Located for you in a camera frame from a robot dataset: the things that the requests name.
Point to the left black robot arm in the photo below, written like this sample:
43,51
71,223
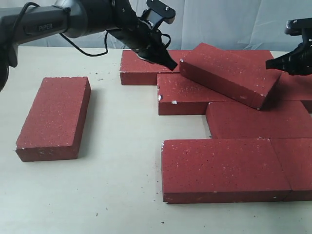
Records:
78,18

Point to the third row red brick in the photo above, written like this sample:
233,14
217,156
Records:
286,119

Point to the front large red brick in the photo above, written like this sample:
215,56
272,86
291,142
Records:
221,171

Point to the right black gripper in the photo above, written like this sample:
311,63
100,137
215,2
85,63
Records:
297,62

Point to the right second row red brick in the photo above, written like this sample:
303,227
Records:
293,88

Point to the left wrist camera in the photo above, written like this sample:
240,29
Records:
157,13

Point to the pale blue backdrop cloth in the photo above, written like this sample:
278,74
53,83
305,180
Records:
235,24

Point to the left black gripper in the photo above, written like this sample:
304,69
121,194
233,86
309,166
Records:
142,36

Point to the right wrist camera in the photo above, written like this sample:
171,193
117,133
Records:
295,27

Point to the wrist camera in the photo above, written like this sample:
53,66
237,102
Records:
157,13
295,27

